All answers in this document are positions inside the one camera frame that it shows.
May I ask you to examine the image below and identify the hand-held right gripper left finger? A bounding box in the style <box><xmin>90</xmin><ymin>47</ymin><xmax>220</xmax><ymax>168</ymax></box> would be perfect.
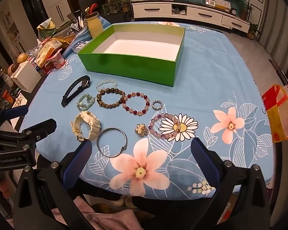
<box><xmin>13</xmin><ymin>139</ymin><xmax>96</xmax><ymax>230</ymax></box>

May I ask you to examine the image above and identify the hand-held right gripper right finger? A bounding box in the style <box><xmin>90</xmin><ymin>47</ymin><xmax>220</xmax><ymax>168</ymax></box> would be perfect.
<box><xmin>191</xmin><ymin>138</ymin><xmax>271</xmax><ymax>230</ymax></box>

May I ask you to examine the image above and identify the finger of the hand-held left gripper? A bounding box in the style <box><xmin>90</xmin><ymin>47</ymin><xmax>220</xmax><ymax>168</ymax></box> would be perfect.
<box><xmin>20</xmin><ymin>118</ymin><xmax>57</xmax><ymax>149</ymax></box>
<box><xmin>0</xmin><ymin>105</ymin><xmax>30</xmax><ymax>129</ymax></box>

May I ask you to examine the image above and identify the white wristwatch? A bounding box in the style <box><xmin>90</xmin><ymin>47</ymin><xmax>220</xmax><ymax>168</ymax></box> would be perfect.
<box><xmin>70</xmin><ymin>111</ymin><xmax>101</xmax><ymax>142</ymax></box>

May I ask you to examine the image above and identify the jade green bracelet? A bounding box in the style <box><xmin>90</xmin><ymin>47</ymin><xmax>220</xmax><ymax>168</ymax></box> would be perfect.
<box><xmin>77</xmin><ymin>94</ymin><xmax>94</xmax><ymax>112</ymax></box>

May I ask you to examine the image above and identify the silver bangle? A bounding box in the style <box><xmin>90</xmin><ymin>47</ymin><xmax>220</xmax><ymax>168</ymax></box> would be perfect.
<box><xmin>96</xmin><ymin>127</ymin><xmax>127</xmax><ymax>158</ymax></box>

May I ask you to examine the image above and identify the brown bead bracelet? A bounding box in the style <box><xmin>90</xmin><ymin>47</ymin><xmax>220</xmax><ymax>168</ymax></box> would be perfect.
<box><xmin>96</xmin><ymin>88</ymin><xmax>126</xmax><ymax>110</ymax></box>

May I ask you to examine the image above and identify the pink purple bead bracelet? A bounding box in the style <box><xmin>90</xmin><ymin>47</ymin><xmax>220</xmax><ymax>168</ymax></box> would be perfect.
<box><xmin>149</xmin><ymin>114</ymin><xmax>182</xmax><ymax>139</ymax></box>

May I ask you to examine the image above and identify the gold brooch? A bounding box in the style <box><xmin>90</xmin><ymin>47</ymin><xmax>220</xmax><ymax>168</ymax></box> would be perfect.
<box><xmin>134</xmin><ymin>124</ymin><xmax>149</xmax><ymax>136</ymax></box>

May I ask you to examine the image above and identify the silver pendant keychain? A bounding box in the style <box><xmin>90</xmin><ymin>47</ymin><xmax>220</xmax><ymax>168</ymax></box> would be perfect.
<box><xmin>96</xmin><ymin>80</ymin><xmax>118</xmax><ymax>91</ymax></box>

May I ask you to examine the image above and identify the red and pink bead bracelet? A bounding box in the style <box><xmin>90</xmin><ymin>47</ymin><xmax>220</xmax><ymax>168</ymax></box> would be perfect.
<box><xmin>122</xmin><ymin>91</ymin><xmax>151</xmax><ymax>116</ymax></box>

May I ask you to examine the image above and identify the green cardboard box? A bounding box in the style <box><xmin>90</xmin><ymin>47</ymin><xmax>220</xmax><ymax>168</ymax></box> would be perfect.
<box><xmin>77</xmin><ymin>23</ymin><xmax>186</xmax><ymax>87</ymax></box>

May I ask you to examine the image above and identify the white carton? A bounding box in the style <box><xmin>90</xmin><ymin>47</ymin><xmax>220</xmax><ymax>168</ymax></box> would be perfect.
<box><xmin>10</xmin><ymin>61</ymin><xmax>42</xmax><ymax>93</ymax></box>

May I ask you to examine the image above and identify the black wristwatch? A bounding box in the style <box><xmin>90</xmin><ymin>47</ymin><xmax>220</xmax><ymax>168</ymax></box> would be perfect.
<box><xmin>61</xmin><ymin>75</ymin><xmax>91</xmax><ymax>107</ymax></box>

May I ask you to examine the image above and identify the pink garment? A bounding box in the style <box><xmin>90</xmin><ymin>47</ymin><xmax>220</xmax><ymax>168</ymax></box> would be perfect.
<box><xmin>50</xmin><ymin>195</ymin><xmax>144</xmax><ymax>230</ymax></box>

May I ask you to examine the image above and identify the pink snack box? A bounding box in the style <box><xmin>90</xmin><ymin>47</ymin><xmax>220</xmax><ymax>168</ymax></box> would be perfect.
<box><xmin>51</xmin><ymin>53</ymin><xmax>66</xmax><ymax>70</ymax></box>

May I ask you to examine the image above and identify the yellow snack packet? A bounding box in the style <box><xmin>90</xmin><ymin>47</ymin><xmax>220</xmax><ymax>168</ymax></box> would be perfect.
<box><xmin>36</xmin><ymin>38</ymin><xmax>63</xmax><ymax>67</ymax></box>

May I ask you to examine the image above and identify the blue floral tablecloth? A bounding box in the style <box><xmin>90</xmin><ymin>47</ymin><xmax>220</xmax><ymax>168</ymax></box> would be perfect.
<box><xmin>20</xmin><ymin>21</ymin><xmax>274</xmax><ymax>198</ymax></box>

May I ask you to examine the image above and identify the red and yellow bag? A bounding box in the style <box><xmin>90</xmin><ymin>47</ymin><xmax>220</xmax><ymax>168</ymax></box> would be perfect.
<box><xmin>262</xmin><ymin>84</ymin><xmax>288</xmax><ymax>144</ymax></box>

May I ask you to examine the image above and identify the blue and white tissue pack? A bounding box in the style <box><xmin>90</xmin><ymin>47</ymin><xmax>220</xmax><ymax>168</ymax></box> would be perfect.
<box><xmin>72</xmin><ymin>39</ymin><xmax>90</xmax><ymax>53</ymax></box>

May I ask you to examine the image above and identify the desk organizer tray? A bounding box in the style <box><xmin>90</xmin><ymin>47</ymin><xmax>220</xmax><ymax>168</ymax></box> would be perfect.
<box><xmin>60</xmin><ymin>12</ymin><xmax>90</xmax><ymax>41</ymax></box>

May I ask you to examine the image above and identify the yellow bottle with brown lid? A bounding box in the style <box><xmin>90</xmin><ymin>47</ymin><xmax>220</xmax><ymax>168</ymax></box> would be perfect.
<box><xmin>84</xmin><ymin>3</ymin><xmax>104</xmax><ymax>39</ymax></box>

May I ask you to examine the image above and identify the large potted plant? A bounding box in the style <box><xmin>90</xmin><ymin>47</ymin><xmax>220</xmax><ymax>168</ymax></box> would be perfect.
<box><xmin>102</xmin><ymin>0</ymin><xmax>130</xmax><ymax>17</ymax></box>

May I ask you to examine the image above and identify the small potted plant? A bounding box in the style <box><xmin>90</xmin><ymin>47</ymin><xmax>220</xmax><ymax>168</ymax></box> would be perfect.
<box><xmin>247</xmin><ymin>22</ymin><xmax>261</xmax><ymax>40</ymax></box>

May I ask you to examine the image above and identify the white tv cabinet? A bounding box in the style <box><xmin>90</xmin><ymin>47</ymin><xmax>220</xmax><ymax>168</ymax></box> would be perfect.
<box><xmin>131</xmin><ymin>0</ymin><xmax>251</xmax><ymax>35</ymax></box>

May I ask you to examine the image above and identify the grey curtain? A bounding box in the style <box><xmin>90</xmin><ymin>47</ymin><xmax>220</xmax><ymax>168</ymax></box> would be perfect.
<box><xmin>259</xmin><ymin>0</ymin><xmax>288</xmax><ymax>60</ymax></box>

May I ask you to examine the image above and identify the potted plant in brown pot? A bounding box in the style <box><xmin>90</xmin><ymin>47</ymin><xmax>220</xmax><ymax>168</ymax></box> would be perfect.
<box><xmin>238</xmin><ymin>0</ymin><xmax>253</xmax><ymax>21</ymax></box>

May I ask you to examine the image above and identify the yellow and white box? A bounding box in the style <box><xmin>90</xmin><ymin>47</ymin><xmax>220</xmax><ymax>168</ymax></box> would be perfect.
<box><xmin>214</xmin><ymin>0</ymin><xmax>231</xmax><ymax>9</ymax></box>

